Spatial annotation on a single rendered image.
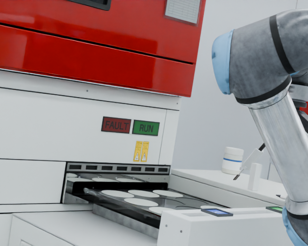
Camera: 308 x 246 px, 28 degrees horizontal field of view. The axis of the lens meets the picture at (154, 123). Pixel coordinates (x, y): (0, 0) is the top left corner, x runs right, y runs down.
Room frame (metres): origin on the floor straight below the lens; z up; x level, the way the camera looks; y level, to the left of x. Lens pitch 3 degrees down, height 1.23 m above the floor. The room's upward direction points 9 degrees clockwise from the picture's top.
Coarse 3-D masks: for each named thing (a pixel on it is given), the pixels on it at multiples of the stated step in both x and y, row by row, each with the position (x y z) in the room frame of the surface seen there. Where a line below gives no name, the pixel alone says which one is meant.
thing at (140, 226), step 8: (96, 208) 1.89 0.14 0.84; (104, 208) 1.86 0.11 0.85; (104, 216) 1.86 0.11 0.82; (112, 216) 1.83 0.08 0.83; (120, 216) 1.80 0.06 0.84; (128, 216) 1.79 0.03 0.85; (120, 224) 1.80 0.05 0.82; (128, 224) 1.78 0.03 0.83; (136, 224) 1.75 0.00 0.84; (144, 224) 1.73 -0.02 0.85; (144, 232) 1.72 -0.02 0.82; (152, 232) 1.70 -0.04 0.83
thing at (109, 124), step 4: (104, 120) 1.93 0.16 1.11; (108, 120) 1.94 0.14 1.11; (112, 120) 1.95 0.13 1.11; (116, 120) 1.96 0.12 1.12; (120, 120) 1.97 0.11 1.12; (124, 120) 1.98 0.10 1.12; (128, 120) 1.99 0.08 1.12; (104, 124) 1.93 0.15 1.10; (108, 124) 1.94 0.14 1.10; (112, 124) 1.95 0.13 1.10; (116, 124) 1.96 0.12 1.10; (120, 124) 1.97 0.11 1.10; (124, 124) 1.98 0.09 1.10; (128, 124) 2.00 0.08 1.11; (104, 128) 1.93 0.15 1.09; (108, 128) 1.94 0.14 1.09; (112, 128) 1.95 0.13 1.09; (116, 128) 1.96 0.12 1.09; (120, 128) 1.97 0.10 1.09; (124, 128) 1.99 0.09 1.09; (128, 128) 2.00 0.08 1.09
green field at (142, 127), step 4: (136, 124) 2.02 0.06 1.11; (140, 124) 2.03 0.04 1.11; (144, 124) 2.04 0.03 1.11; (148, 124) 2.06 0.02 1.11; (152, 124) 2.07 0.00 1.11; (156, 124) 2.08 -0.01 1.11; (136, 128) 2.02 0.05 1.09; (140, 128) 2.03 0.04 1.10; (144, 128) 2.05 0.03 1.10; (148, 128) 2.06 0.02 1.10; (152, 128) 2.07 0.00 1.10; (156, 128) 2.08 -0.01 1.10; (136, 132) 2.02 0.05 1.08; (140, 132) 2.04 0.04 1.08; (144, 132) 2.05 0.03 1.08; (148, 132) 2.06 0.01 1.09; (152, 132) 2.07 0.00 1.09; (156, 132) 2.09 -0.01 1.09
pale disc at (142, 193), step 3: (132, 192) 1.92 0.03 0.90; (135, 192) 1.93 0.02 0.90; (138, 192) 1.94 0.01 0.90; (141, 192) 1.95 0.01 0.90; (144, 192) 1.95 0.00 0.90; (147, 192) 1.96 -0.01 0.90; (150, 192) 1.97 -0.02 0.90; (141, 195) 1.89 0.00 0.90; (144, 195) 1.90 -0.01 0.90; (147, 195) 1.91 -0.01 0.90; (150, 195) 1.92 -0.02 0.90; (153, 195) 1.93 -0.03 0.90; (156, 195) 1.93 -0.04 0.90
